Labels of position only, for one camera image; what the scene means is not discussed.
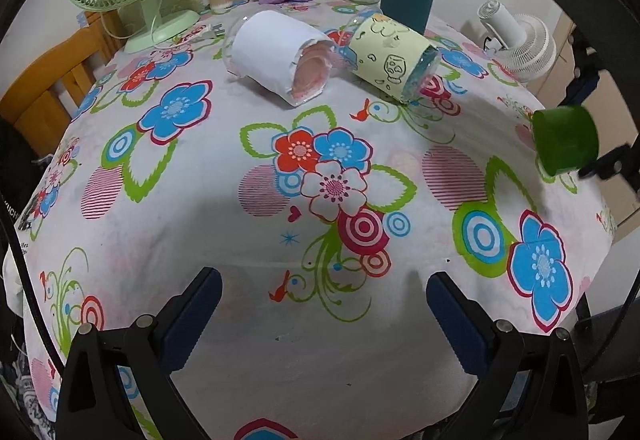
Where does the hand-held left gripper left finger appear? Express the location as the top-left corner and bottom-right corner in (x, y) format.
(55, 266), (224, 440)

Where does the yellow cartoon paper-wrapped cup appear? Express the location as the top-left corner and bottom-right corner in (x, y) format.
(340, 11), (442, 107)

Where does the black cable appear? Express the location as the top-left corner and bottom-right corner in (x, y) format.
(0, 207), (68, 373)

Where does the white paper-wrapped cup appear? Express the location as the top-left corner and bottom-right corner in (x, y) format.
(223, 10), (338, 109)

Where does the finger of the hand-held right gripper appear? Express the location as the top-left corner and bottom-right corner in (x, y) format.
(577, 144), (640, 195)
(562, 27), (602, 108)

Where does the wooden chair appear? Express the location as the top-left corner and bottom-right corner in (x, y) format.
(0, 11), (126, 156)

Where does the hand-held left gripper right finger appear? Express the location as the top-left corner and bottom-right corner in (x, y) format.
(426, 271), (592, 440)

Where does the teal container with yellow lid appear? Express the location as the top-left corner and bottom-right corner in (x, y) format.
(380, 0), (437, 36)

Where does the white desk fan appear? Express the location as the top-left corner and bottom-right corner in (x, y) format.
(476, 0), (557, 83)

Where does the floral tablecloth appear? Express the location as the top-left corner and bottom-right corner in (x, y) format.
(2, 0), (621, 440)

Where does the green cup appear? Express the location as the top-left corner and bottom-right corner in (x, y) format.
(531, 104), (599, 175)

